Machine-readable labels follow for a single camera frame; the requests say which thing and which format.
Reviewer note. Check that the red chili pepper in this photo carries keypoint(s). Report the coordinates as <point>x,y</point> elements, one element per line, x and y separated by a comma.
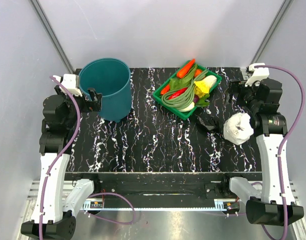
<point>177,93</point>

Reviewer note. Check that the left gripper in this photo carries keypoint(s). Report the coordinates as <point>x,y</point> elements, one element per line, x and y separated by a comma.
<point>95,104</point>

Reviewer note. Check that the yellow white cabbage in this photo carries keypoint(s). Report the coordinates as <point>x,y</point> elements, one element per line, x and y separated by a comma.
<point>203,87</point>

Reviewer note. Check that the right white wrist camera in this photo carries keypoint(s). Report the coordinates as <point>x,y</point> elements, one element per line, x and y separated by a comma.
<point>256,72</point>

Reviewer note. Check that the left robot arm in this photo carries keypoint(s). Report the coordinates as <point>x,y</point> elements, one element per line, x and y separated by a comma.
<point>54,217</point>

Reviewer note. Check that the large orange carrot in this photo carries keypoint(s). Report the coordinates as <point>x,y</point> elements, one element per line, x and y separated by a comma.
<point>185,69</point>

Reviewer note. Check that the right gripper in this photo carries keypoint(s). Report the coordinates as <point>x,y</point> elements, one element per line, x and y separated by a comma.
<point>235,86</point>

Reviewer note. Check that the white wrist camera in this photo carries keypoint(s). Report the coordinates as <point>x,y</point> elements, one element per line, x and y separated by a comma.
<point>71,83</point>
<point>256,72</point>

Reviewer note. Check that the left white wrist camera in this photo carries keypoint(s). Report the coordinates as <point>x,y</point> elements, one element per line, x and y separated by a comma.
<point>71,83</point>

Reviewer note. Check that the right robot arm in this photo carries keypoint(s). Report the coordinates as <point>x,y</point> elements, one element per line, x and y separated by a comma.
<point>274,204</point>

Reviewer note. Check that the white radish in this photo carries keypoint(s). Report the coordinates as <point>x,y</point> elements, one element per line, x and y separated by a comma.
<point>188,108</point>

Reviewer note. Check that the green long beans bundle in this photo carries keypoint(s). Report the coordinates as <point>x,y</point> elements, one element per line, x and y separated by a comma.
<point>184,99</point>

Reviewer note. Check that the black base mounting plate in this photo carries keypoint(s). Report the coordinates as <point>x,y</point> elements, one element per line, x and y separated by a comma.
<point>165,190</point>

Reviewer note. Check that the black trash bag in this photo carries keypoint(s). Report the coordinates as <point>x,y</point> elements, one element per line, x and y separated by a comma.
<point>211,124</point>

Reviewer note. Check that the teal plastic trash bin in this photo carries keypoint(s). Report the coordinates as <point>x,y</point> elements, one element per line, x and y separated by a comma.
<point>110,77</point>

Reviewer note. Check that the small orange carrot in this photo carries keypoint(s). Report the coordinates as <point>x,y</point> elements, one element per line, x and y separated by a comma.
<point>165,90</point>

